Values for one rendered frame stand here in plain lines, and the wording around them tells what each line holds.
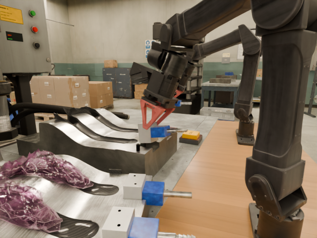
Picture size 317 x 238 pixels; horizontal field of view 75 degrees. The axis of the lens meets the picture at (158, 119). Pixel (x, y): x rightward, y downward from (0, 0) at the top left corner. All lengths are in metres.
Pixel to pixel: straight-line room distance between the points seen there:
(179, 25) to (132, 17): 7.77
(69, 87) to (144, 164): 3.97
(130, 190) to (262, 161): 0.24
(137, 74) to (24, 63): 0.85
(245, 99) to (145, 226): 0.71
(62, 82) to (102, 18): 4.91
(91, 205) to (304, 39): 0.42
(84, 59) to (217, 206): 9.13
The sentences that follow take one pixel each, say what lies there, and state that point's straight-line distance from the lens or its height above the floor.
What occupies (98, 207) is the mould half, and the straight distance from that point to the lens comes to 0.42.
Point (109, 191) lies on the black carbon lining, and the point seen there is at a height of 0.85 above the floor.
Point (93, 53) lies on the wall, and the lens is 9.12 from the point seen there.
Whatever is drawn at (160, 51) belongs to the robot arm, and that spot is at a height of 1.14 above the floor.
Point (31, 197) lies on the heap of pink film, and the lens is 0.40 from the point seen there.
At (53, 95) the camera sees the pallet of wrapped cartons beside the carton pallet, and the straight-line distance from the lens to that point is 4.73.
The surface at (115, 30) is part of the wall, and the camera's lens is 8.55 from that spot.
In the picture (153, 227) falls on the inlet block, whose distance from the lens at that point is 0.34.
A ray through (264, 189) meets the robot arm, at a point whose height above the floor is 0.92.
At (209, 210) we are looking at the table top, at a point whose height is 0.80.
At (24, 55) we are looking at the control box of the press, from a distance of 1.33.
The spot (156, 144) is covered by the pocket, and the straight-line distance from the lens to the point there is 0.61.
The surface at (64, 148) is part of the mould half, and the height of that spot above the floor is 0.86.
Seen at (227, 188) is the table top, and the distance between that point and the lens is 0.59.
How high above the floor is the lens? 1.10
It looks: 14 degrees down
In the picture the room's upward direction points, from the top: straight up
